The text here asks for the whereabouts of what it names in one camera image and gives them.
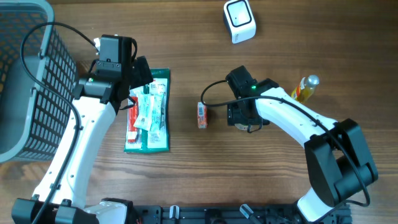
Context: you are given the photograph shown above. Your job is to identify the mint green sachet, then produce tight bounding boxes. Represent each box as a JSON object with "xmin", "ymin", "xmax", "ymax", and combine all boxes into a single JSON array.
[{"xmin": 134, "ymin": 94, "xmax": 164, "ymax": 131}]

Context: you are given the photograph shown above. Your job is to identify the green white gloves package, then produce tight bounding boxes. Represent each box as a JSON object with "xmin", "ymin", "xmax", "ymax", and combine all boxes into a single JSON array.
[{"xmin": 124, "ymin": 68, "xmax": 170, "ymax": 154}]

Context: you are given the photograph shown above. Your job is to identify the white barcode scanner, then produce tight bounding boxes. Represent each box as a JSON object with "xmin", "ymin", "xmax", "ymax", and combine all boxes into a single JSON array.
[{"xmin": 223, "ymin": 0, "xmax": 256, "ymax": 44}]

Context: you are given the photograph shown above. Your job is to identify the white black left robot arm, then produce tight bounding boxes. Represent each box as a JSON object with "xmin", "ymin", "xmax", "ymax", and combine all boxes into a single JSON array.
[{"xmin": 11, "ymin": 35, "xmax": 153, "ymax": 223}]

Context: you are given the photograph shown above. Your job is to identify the green lid jar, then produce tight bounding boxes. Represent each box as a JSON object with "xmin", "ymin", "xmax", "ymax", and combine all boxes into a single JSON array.
[{"xmin": 235, "ymin": 123, "xmax": 249, "ymax": 131}]

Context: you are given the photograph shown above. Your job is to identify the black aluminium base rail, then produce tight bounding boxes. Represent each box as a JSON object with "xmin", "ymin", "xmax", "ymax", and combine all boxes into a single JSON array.
[{"xmin": 102, "ymin": 198, "xmax": 353, "ymax": 224}]

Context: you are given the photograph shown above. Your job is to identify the black right camera cable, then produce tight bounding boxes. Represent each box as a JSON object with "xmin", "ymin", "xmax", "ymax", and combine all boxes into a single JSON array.
[{"xmin": 200, "ymin": 80, "xmax": 371, "ymax": 208}]

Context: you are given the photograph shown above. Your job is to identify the grey plastic mesh basket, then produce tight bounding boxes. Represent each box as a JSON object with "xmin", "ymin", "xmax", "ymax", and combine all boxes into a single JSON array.
[{"xmin": 1, "ymin": 1, "xmax": 77, "ymax": 162}]

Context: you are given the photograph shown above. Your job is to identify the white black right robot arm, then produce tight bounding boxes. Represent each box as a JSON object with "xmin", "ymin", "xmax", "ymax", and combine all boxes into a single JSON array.
[{"xmin": 225, "ymin": 66, "xmax": 378, "ymax": 222}]

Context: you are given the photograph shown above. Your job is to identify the red coffee stick sachet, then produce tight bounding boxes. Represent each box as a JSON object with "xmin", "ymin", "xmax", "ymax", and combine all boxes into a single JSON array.
[{"xmin": 127, "ymin": 90, "xmax": 139, "ymax": 144}]

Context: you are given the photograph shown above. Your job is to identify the yellow oil bottle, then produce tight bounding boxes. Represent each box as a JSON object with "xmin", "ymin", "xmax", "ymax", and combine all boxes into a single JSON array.
[{"xmin": 291, "ymin": 75, "xmax": 320, "ymax": 103}]

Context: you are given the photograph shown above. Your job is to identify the small orange box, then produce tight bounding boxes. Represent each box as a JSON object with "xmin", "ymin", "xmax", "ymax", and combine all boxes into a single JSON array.
[{"xmin": 197, "ymin": 102, "xmax": 208, "ymax": 129}]

